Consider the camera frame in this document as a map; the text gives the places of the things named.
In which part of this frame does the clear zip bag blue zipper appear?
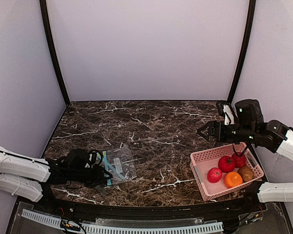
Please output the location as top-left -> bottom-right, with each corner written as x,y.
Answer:
103,147 -> 137,186

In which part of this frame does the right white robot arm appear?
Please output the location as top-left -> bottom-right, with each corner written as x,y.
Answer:
197,99 -> 293,203

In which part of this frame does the right black frame post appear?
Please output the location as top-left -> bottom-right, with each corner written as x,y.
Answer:
227,0 -> 256,103

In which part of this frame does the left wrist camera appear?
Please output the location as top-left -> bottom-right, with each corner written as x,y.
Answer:
66,149 -> 92,170

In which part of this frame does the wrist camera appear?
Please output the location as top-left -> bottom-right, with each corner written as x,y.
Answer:
216,100 -> 235,125
66,149 -> 92,170

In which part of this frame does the black frame post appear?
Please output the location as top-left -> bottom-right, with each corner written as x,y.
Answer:
39,0 -> 71,107
227,0 -> 256,103

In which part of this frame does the brown kiwi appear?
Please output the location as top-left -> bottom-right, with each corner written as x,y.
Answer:
238,166 -> 255,182

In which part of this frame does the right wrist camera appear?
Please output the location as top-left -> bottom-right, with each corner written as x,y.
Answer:
216,100 -> 235,125

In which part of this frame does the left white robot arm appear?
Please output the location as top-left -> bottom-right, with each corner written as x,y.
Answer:
0,146 -> 113,202

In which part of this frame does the black front table rail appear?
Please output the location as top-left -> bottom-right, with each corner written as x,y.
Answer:
45,197 -> 267,220

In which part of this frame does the orange tangerine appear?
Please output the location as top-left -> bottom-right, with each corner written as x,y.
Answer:
224,172 -> 243,188

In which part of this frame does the pink plastic basket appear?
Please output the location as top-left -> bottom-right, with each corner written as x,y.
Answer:
190,143 -> 264,201

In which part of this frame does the red strawberry fruit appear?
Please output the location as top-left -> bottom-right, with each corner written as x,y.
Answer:
231,152 -> 247,168

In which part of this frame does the red tomato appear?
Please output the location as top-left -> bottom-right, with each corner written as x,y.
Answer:
218,156 -> 235,173

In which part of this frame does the white slotted cable duct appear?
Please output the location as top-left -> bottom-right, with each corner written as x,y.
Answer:
21,209 -> 224,234

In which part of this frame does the left black frame post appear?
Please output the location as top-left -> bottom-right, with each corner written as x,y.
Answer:
39,0 -> 71,107

